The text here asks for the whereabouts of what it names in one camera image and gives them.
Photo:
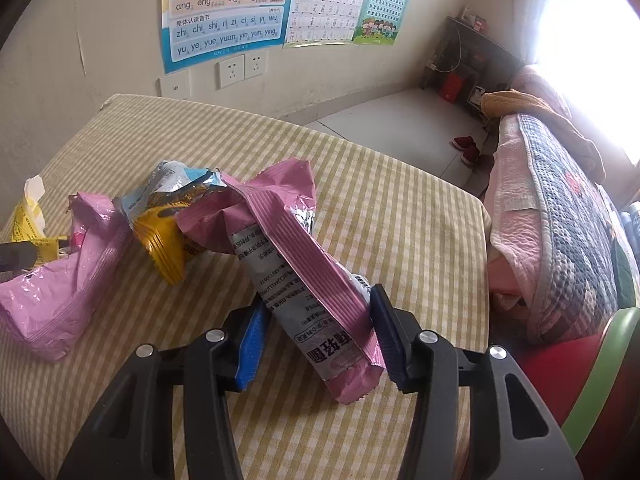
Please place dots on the green chart wall poster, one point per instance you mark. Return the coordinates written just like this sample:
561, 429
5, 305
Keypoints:
385, 0

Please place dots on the blue letter wall poster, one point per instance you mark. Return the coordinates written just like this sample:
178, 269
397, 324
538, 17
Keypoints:
225, 25

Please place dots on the orange brown blanket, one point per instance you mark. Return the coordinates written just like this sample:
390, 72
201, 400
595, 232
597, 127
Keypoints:
520, 100

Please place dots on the white round-port wall plate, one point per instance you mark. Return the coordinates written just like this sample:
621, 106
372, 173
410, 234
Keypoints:
174, 85

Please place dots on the small yellow packet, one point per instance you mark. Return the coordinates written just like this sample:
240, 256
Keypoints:
25, 225

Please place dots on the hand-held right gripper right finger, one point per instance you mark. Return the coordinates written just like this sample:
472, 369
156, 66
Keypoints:
387, 335

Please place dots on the plain pink snack bag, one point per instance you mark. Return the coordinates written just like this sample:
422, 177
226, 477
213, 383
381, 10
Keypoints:
50, 300

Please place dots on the red bag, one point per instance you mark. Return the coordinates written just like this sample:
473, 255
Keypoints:
451, 86

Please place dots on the pink pillow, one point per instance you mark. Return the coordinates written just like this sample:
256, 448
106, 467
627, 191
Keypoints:
535, 80

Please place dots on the pink snack bag grey back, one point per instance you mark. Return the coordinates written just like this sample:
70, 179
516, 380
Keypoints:
300, 240

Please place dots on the pink quilted bed sheet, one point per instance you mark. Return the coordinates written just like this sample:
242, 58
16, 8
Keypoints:
515, 210

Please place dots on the white chart wall poster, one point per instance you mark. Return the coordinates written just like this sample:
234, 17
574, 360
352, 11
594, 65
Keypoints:
325, 5

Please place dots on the red green chair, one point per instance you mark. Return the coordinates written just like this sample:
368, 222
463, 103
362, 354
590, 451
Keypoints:
550, 375

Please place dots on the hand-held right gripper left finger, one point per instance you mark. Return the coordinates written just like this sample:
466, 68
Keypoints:
250, 345

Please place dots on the white wall socket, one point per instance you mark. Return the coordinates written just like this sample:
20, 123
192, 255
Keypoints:
255, 64
230, 71

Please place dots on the light blue silver wrapper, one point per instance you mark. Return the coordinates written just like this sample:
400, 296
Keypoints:
165, 175

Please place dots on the patchwork quilt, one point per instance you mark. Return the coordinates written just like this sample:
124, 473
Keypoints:
575, 240

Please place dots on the yellow ribbed snack wrapper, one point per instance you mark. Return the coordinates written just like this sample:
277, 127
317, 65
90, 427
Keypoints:
160, 245

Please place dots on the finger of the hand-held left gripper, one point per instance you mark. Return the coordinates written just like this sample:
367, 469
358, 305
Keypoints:
15, 256

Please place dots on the dark wooden cabinet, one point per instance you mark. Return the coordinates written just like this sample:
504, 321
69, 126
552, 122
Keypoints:
495, 55

